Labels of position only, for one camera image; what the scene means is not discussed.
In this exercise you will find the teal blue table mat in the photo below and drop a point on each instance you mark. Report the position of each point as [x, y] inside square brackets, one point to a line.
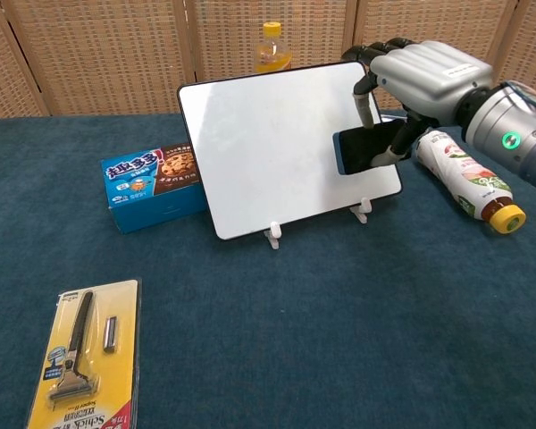
[268, 335]

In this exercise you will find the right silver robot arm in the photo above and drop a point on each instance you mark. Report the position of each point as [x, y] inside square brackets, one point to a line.
[496, 125]

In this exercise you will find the white plastic board stand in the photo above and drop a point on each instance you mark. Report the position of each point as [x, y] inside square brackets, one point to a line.
[273, 234]

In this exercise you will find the white magnetic whiteboard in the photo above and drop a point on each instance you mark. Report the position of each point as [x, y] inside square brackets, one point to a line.
[268, 152]

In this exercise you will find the woven bamboo folding screen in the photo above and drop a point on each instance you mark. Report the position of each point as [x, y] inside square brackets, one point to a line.
[116, 53]

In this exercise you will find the yellow razor blister pack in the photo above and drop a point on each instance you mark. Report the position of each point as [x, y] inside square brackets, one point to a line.
[85, 357]

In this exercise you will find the orange drink bottle yellow cap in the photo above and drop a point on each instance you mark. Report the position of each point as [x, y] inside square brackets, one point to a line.
[273, 49]

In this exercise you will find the white bottle yellow cap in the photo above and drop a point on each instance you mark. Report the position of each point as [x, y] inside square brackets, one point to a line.
[464, 174]

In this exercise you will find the black blue whiteboard eraser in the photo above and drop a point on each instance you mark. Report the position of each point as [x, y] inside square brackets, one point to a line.
[362, 149]

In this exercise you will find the blue brown cookie box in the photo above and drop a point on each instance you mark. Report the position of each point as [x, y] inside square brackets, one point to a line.
[138, 196]

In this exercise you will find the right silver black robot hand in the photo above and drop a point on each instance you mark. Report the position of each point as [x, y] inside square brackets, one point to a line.
[429, 71]

